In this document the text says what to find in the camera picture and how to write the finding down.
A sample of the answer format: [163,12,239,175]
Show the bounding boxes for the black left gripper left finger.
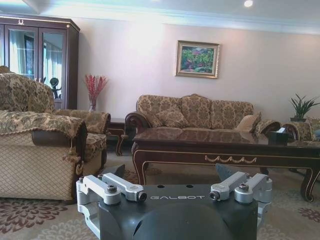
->
[75,164,146,233]

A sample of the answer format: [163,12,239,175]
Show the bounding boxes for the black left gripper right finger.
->
[210,163,273,232]

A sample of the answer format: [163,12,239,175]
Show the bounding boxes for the dark wooden coffee table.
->
[131,129,320,202]

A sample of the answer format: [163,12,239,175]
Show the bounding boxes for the dark wooden side table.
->
[106,117,127,156]

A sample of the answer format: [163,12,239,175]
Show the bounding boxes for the dark tissue box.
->
[266,127,290,146]

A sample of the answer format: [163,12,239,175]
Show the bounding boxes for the beige striped cushion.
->
[234,111,263,133]

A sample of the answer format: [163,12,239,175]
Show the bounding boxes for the patterned three-seat sofa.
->
[124,93,282,147]

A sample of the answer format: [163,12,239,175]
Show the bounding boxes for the floral patterned carpet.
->
[0,149,320,240]

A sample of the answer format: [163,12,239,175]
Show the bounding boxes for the patterned armchair with wooden arm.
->
[282,117,320,148]

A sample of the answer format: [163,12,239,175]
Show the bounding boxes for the patterned armchair with fringe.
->
[0,65,111,202]

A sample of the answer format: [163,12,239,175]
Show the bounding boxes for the patterned square cushion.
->
[155,104,190,129]

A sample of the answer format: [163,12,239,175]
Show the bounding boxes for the glass vase with red stems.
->
[84,73,109,112]

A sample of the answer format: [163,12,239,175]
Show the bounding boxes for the green potted plant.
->
[289,93,320,123]

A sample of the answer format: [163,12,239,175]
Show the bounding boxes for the dark figurine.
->
[49,77,63,100]

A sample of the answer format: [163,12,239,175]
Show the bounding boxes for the gold framed landscape painting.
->
[174,39,221,80]

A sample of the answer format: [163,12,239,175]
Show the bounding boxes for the dark wooden glass cabinet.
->
[0,14,81,110]

